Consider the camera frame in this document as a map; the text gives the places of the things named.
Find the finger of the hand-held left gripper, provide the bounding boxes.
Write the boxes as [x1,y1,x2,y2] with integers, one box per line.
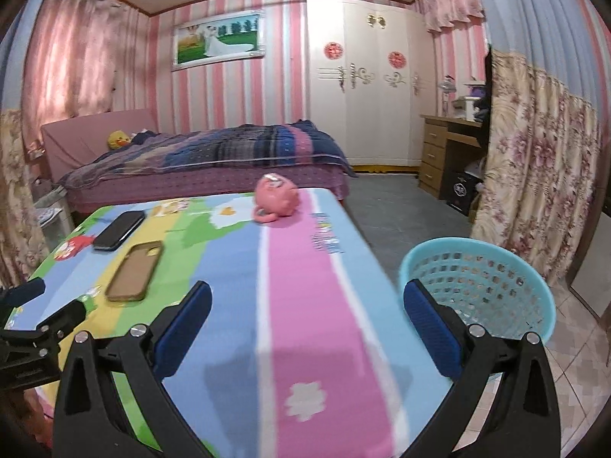
[0,279,47,308]
[5,300,87,344]

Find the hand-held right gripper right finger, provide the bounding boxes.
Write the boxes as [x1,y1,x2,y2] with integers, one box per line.
[403,279,561,458]

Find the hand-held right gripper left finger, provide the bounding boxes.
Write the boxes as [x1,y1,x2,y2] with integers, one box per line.
[52,281,213,458]

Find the blue plastic basket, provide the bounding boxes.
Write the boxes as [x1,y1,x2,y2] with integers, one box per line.
[398,237,555,377]

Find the brown phone case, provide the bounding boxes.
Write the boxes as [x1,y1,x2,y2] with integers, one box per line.
[105,241,164,302]

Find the white nightstand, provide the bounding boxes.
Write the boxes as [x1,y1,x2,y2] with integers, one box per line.
[33,181,72,244]

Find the floral curtain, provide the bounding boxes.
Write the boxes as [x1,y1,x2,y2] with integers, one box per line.
[470,0,611,287]
[0,0,53,287]

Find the black phone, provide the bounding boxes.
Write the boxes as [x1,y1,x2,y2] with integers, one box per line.
[92,211,146,252]

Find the black box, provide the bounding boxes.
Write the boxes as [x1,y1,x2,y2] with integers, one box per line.
[439,172,480,213]

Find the pink pig toy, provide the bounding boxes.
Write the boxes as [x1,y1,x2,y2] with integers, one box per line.
[252,174,300,224]

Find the pink bed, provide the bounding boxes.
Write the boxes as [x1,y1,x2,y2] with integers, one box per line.
[40,109,359,213]

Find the white panel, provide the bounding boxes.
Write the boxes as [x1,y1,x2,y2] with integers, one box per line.
[570,219,611,318]

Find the wooden desk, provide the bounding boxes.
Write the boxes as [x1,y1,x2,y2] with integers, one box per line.
[419,114,485,200]

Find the purple striped blanket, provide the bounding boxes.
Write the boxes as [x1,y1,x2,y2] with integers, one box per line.
[62,119,359,189]

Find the white wardrobe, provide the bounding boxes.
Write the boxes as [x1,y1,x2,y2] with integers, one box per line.
[305,0,437,165]

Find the white box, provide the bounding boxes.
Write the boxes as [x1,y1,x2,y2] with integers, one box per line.
[453,97,480,122]

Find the pink curtain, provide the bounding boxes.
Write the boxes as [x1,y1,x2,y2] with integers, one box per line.
[21,0,151,144]

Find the desk lamp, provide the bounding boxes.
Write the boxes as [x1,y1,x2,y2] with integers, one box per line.
[440,75,456,116]

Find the pink curtain valance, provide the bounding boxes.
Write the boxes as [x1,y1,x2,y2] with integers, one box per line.
[420,0,485,34]

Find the framed wall picture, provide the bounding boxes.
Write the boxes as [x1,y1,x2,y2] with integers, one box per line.
[172,10,265,71]

